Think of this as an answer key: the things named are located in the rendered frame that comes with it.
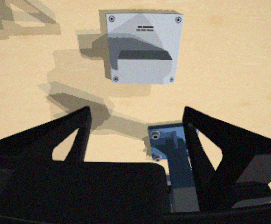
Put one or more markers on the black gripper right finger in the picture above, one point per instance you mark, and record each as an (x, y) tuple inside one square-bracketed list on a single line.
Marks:
[(246, 157)]

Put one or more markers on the grey metal block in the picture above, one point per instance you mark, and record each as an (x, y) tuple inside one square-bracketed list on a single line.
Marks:
[(144, 67)]

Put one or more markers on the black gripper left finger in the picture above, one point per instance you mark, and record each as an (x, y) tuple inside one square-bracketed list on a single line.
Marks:
[(39, 142)]

